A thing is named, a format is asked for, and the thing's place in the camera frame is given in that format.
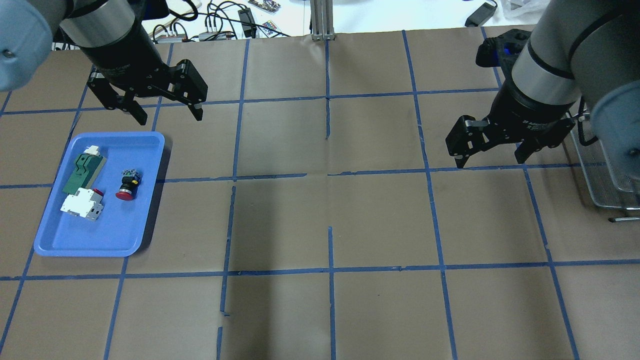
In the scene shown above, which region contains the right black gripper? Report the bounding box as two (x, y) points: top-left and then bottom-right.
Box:
(445, 82), (576, 169)

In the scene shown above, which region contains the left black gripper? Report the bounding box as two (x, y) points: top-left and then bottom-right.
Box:
(85, 22), (208, 126)

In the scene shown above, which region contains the red emergency stop button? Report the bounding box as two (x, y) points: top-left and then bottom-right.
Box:
(115, 168), (142, 201)

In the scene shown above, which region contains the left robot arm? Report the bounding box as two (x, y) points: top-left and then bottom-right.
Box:
(0, 0), (208, 125)

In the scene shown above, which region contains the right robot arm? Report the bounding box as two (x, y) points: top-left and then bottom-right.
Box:
(445, 0), (640, 179)

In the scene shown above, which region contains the green terminal block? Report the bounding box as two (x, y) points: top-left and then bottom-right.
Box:
(62, 152), (107, 195)

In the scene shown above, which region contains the white circuit breaker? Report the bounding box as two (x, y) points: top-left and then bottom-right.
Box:
(60, 187), (105, 222)

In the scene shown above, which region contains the black power adapter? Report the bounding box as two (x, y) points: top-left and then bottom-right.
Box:
(464, 0), (499, 28)

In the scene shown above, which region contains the blue plastic tray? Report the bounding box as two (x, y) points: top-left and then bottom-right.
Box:
(33, 131), (166, 257)

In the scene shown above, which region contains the usb hub with cables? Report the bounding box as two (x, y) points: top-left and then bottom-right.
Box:
(142, 20), (238, 44)

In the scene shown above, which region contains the aluminium frame post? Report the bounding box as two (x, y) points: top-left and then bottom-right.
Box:
(310, 0), (336, 42)

